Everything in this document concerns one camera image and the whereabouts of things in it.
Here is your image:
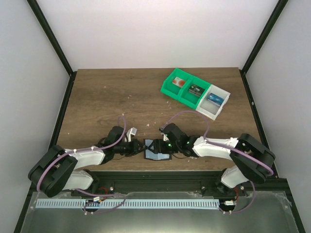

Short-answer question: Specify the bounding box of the black card holder wallet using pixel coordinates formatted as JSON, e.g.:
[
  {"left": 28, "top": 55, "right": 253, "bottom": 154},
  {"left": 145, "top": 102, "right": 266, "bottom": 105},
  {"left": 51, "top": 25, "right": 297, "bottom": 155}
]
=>
[{"left": 144, "top": 139, "right": 172, "bottom": 161}]

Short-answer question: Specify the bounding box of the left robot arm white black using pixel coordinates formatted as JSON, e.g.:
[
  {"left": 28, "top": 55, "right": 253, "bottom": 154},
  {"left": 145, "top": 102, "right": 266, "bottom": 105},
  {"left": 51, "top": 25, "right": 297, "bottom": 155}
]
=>
[{"left": 28, "top": 126, "right": 147, "bottom": 198}]

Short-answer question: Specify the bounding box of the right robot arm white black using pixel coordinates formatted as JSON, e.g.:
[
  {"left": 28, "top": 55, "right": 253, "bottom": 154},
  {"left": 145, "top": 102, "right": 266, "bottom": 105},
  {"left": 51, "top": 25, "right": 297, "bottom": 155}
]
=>
[{"left": 144, "top": 123, "right": 276, "bottom": 195}]

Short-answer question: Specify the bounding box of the black card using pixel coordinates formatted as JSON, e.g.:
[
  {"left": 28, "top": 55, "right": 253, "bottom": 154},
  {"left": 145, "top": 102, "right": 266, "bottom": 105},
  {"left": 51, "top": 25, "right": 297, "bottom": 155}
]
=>
[{"left": 189, "top": 84, "right": 205, "bottom": 97}]

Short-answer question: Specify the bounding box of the red white card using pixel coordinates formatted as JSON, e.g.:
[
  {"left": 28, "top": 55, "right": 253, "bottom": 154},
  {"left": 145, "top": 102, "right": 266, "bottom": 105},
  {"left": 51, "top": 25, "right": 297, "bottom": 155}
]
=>
[{"left": 172, "top": 77, "right": 186, "bottom": 88}]

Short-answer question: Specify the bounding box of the blue card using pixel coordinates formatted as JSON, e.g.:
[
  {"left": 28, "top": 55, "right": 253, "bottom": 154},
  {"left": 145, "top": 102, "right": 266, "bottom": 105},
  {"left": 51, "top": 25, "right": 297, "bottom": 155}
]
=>
[{"left": 207, "top": 93, "right": 224, "bottom": 107}]

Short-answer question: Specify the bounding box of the white bin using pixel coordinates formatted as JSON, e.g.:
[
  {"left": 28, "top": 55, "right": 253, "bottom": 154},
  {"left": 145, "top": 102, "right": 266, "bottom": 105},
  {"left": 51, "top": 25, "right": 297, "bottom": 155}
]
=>
[{"left": 196, "top": 84, "right": 230, "bottom": 120}]

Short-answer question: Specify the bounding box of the green bin left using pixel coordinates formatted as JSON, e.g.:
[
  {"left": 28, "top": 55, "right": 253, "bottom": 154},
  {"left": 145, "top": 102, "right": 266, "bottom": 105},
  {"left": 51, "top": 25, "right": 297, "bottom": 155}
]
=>
[{"left": 160, "top": 68, "right": 194, "bottom": 100}]

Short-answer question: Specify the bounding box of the green bin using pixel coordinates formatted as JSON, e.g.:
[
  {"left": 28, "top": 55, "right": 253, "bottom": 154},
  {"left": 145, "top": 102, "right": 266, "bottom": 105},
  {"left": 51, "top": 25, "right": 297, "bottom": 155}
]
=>
[
  {"left": 160, "top": 68, "right": 194, "bottom": 100},
  {"left": 179, "top": 77, "right": 211, "bottom": 110}
]

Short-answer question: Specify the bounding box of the green bin middle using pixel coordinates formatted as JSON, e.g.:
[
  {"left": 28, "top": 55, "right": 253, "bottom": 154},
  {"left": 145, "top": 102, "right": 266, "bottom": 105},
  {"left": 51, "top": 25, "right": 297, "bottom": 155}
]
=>
[{"left": 179, "top": 77, "right": 211, "bottom": 110}]

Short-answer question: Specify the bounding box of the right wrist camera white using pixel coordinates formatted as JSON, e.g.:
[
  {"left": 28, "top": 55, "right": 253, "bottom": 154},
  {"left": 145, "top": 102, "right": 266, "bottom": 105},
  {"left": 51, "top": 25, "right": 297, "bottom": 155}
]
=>
[{"left": 162, "top": 133, "right": 169, "bottom": 141}]

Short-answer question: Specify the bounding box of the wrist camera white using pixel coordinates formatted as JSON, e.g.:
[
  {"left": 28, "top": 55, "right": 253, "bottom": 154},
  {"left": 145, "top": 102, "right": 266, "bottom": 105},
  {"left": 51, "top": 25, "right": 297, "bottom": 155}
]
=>
[
  {"left": 126, "top": 127, "right": 137, "bottom": 142},
  {"left": 162, "top": 133, "right": 169, "bottom": 141}
]

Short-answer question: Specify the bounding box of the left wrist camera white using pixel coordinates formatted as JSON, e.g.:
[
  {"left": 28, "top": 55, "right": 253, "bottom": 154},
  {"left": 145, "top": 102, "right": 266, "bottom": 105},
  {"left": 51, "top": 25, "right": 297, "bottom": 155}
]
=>
[{"left": 126, "top": 127, "right": 137, "bottom": 142}]

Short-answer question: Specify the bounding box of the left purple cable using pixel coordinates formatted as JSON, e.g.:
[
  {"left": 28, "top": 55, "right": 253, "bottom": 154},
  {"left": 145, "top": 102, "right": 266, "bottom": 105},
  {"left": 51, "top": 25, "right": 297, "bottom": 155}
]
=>
[{"left": 36, "top": 115, "right": 128, "bottom": 195}]

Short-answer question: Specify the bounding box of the purple cable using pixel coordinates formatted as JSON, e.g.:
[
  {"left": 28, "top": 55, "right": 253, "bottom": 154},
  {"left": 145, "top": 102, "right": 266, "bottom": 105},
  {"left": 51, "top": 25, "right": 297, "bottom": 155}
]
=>
[
  {"left": 161, "top": 111, "right": 274, "bottom": 214},
  {"left": 36, "top": 115, "right": 128, "bottom": 195}
]

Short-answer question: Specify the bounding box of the black aluminium front rail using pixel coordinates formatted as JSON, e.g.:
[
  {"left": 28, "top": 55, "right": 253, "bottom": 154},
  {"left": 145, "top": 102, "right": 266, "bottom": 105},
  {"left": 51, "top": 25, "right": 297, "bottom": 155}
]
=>
[{"left": 70, "top": 171, "right": 287, "bottom": 197}]

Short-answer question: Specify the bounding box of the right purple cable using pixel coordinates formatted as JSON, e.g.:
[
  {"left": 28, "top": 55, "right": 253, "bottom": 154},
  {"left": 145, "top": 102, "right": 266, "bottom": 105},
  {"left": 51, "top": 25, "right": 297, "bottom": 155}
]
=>
[{"left": 161, "top": 111, "right": 274, "bottom": 214}]

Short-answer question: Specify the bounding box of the light blue slotted cable duct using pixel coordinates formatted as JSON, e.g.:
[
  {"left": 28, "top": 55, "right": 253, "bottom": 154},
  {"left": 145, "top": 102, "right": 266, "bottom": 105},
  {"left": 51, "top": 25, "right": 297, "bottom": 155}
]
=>
[{"left": 35, "top": 199, "right": 220, "bottom": 210}]

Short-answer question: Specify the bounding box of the left black frame post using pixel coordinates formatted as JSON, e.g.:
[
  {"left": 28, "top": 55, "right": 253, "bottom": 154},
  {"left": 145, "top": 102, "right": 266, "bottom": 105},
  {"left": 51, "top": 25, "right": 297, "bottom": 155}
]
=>
[{"left": 26, "top": 0, "right": 75, "bottom": 76}]

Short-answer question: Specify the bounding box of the black frame post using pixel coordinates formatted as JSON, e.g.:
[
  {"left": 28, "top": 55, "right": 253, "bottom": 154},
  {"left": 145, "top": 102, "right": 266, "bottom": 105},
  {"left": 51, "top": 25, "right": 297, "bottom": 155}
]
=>
[
  {"left": 26, "top": 0, "right": 75, "bottom": 76},
  {"left": 239, "top": 0, "right": 289, "bottom": 73}
]

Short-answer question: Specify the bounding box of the right black frame post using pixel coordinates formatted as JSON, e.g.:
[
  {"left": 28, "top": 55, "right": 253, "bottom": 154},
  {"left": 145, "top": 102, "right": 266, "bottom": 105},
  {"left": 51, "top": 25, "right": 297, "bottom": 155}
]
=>
[{"left": 239, "top": 0, "right": 289, "bottom": 73}]

